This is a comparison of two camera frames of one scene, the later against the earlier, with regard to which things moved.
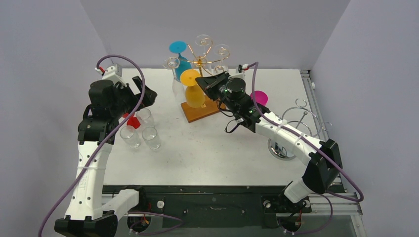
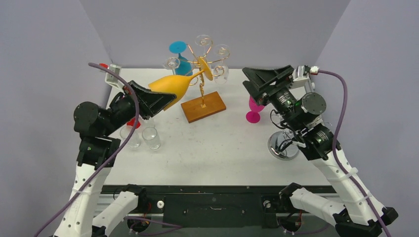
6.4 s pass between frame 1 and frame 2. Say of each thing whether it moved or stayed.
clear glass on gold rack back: stayed
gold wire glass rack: stayed
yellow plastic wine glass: moved
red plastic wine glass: stayed
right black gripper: moved
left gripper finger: moved
